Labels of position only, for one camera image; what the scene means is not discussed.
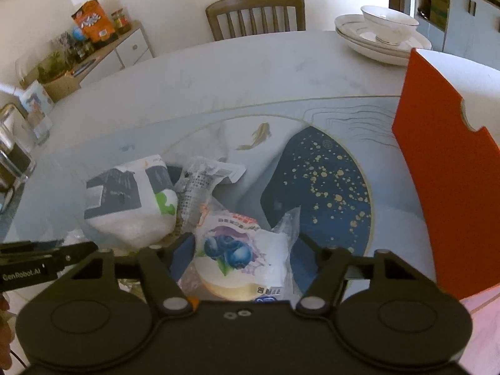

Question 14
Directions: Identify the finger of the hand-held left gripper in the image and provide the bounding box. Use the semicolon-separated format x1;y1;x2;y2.
49;241;99;278
0;240;65;258

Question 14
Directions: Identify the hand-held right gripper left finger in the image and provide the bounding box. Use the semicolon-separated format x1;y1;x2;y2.
58;233;197;315

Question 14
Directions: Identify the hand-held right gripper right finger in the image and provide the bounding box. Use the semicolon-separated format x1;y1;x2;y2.
295;236;437;316

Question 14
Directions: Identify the blueberry cake packet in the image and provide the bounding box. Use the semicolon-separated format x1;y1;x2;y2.
177;202;302;302

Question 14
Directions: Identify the white packet grey green print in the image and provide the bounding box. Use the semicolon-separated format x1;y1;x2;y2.
83;155;179;249

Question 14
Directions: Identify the clear printed plastic packet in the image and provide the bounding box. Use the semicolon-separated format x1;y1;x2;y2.
173;156;247;237

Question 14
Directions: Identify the white marble desktop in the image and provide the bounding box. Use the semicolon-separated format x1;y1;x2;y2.
0;28;500;323

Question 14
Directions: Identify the large glass jar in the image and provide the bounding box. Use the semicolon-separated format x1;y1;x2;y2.
0;102;37;183

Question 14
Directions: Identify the small drinking glass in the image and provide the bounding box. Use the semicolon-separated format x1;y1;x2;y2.
28;115;54;146

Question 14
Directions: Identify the printed mug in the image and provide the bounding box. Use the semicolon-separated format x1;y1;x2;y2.
19;80;55;117

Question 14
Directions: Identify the white paper roll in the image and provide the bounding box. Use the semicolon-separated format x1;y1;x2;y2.
0;82;25;99

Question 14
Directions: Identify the small cardboard box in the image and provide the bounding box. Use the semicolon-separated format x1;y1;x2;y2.
41;71;81;103

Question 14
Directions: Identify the glass plant terrarium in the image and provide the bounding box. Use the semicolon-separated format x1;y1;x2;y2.
16;41;81;87

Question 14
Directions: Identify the dark small jar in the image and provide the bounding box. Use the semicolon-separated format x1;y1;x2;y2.
76;38;97;58

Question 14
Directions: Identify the white sideboard cabinet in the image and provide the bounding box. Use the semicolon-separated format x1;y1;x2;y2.
41;21;155;103

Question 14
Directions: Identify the stack of white plates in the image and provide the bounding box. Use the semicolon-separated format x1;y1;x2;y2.
334;14;433;67

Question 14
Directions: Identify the orange snack bag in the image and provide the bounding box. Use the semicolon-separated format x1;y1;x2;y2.
71;0;117;44

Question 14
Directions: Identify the red label jar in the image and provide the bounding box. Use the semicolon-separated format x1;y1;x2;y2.
111;8;132;34

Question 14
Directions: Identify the brown wooden chair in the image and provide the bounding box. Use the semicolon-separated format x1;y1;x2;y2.
205;0;306;42

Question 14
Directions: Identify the white bowl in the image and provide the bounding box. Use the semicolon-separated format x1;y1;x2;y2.
360;5;420;46

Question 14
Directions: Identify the blue grey cabinet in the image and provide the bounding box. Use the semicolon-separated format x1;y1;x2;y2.
442;0;500;76

